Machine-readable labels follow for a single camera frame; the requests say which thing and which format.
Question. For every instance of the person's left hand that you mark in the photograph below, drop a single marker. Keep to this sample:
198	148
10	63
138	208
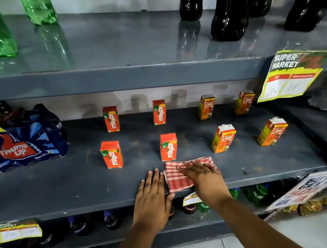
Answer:
150	208

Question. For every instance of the person's right hand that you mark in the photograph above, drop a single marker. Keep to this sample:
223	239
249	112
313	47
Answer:
210	186

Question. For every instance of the person's left thumb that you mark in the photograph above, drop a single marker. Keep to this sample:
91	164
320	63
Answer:
170	199

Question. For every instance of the person's left middle finger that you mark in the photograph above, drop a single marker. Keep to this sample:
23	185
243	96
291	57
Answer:
155	180

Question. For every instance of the person's left little finger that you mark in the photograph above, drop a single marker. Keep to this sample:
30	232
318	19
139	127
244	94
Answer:
141	189

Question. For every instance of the person's right thumb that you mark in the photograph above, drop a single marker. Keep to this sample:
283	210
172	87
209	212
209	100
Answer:
185	172

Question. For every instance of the red white checked cloth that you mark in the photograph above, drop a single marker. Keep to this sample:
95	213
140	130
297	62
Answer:
175	180

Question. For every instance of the person's right forearm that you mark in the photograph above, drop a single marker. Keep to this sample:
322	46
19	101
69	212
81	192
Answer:
254	231

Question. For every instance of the small dark soda bottle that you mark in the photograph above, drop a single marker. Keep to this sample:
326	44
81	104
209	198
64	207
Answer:
190	208
171	213

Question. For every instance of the small white yellow price tag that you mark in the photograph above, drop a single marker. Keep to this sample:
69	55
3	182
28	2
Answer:
191	200

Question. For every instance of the red mango drink carton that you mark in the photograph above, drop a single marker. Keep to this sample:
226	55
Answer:
169	147
111	119
159	112
111	155

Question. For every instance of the small green soda bottle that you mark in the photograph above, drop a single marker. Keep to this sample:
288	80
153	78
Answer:
203	207
234	193
256	194

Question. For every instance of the dark soda bottle blue label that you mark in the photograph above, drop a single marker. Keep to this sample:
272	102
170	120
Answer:
112	219
80	226

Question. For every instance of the orange yellow juice carton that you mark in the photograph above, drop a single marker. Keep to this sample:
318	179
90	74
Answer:
244	102
223	138
271	132
206	107

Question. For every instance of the grey metal shelf rack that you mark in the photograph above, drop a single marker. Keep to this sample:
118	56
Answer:
68	184

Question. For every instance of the blue wrapped bottle pack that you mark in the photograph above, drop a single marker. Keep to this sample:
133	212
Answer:
30	143

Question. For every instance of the white red offer sign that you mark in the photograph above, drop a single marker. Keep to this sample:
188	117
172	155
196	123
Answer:
309	187

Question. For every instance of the yellow shelf price tag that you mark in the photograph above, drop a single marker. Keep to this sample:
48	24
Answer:
18	232

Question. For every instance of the yellow green market price sign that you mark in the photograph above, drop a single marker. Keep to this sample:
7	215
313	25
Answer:
289	77

